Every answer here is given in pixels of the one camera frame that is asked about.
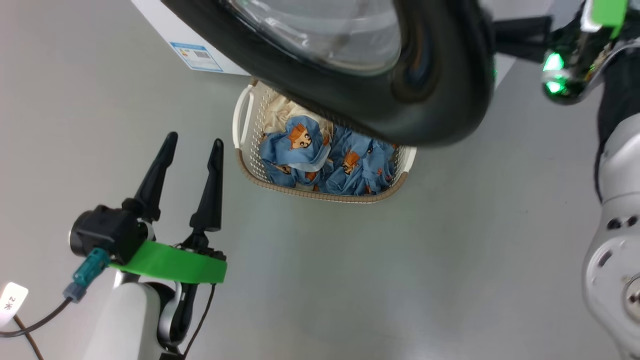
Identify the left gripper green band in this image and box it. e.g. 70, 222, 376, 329
109, 131, 228, 286

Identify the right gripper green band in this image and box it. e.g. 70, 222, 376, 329
492, 0, 640, 106

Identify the cream garment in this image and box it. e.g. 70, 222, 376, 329
262, 94, 307, 135

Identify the blue cartoon print garment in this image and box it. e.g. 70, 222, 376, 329
259, 115, 335, 189
318, 124, 399, 196

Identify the cream perforated laundry basket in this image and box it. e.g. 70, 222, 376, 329
232, 79, 418, 204

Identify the blue energy label sticker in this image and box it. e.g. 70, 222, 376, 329
169, 41, 225, 73

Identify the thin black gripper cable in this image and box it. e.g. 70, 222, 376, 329
182, 283, 217, 359

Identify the white cable tag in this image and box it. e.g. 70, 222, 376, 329
0, 282, 30, 329

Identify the thin brown cable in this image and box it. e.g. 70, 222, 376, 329
12, 315, 45, 360

